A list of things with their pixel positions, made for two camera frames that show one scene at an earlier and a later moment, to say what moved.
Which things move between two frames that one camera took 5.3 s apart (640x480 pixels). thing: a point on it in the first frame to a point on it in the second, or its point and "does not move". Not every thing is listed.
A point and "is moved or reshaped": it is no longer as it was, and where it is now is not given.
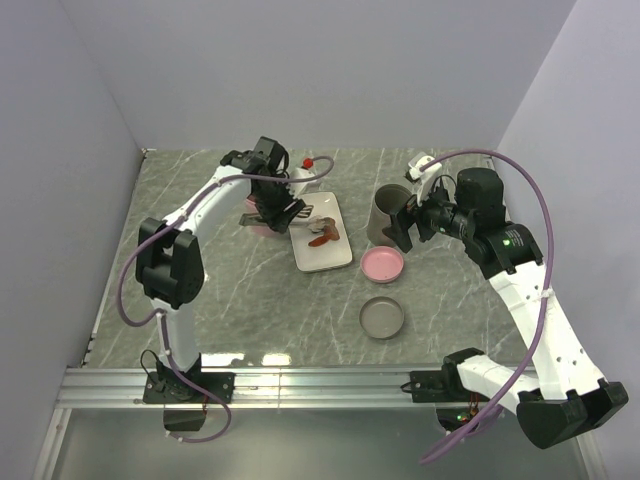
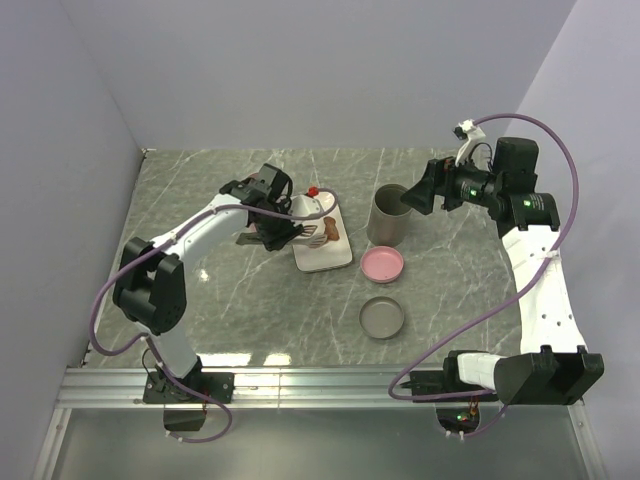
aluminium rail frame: [93, 389] does not move
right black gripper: [405, 217] to [439, 178]
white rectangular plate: [331, 254] does not move
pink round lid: [381, 264] does not move
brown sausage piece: [331, 229] does not move
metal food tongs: [252, 219] is moved or reshaped
